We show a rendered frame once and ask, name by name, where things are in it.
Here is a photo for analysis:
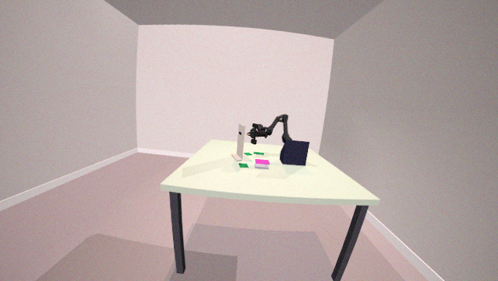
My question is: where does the beige panel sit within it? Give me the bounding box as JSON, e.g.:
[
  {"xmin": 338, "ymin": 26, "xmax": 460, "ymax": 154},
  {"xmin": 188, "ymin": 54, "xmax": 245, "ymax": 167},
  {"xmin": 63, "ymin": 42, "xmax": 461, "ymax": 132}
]
[{"xmin": 231, "ymin": 124, "xmax": 245, "ymax": 161}]

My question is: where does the magenta flat square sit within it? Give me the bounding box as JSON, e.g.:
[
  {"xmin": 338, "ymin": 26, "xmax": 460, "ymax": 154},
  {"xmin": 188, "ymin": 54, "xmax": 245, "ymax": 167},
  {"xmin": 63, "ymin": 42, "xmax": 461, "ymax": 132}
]
[{"xmin": 255, "ymin": 159, "xmax": 270, "ymax": 165}]

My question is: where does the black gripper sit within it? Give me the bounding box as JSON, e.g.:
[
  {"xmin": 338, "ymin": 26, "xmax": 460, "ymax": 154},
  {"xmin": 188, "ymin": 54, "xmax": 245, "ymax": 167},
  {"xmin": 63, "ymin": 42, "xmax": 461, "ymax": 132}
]
[{"xmin": 247, "ymin": 123, "xmax": 262, "ymax": 144}]

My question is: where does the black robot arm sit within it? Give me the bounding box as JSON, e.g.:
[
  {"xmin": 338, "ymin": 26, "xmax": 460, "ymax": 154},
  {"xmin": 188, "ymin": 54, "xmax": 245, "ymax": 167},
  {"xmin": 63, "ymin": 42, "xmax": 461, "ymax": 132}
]
[{"xmin": 257, "ymin": 114, "xmax": 292, "ymax": 143}]

